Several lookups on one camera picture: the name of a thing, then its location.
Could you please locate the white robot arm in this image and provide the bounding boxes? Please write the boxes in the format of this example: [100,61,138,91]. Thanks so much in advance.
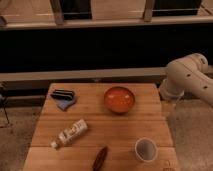
[159,53,213,107]

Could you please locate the white ceramic cup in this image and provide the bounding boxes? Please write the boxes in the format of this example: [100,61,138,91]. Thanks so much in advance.
[134,137,158,163]

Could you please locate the orange bowl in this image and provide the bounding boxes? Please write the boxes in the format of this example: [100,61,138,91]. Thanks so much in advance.
[104,86,135,114]

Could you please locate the black sponge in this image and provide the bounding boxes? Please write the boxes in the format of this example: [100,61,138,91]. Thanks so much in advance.
[51,89,75,100]

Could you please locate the white plastic bottle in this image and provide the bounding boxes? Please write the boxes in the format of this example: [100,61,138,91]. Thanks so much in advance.
[50,119,88,149]

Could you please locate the dark red chili pepper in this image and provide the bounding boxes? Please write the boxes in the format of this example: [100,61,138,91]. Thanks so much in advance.
[92,146,108,171]

